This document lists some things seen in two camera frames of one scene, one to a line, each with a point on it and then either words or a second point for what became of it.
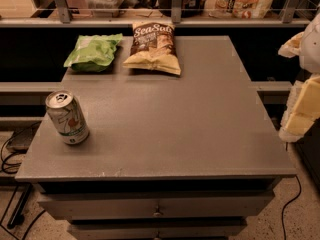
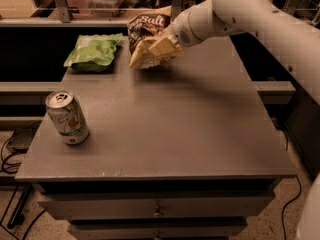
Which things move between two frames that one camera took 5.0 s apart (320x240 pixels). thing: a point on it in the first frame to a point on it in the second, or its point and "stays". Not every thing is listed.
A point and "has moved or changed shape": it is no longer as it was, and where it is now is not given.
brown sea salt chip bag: x=154 y=47 has moved or changed shape
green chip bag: x=93 y=53 stays
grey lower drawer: x=161 y=229 stays
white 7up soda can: x=68 y=117 stays
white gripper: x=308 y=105 to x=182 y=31
